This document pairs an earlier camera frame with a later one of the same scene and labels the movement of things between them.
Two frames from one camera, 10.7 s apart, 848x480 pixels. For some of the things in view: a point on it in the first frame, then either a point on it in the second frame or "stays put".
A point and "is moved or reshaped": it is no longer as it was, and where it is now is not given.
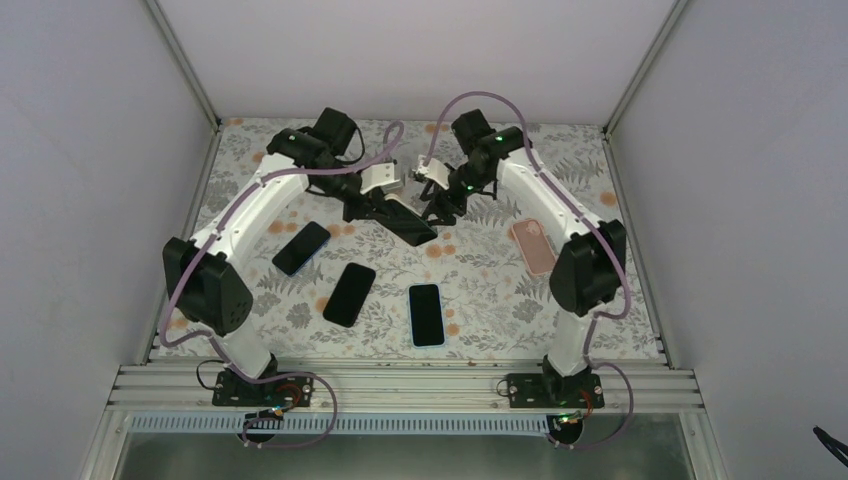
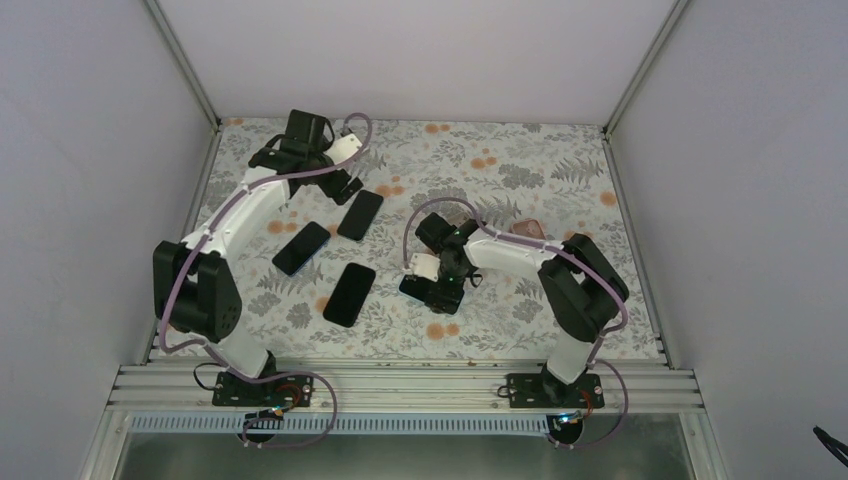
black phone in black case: (349, 296) stays put
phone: (426, 315) is moved or reshaped
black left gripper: (365, 209) to (332, 189)
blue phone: (301, 248) stays put
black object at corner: (832, 444) stays put
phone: (405, 222) is moved or reshaped
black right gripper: (435, 206) to (443, 306)
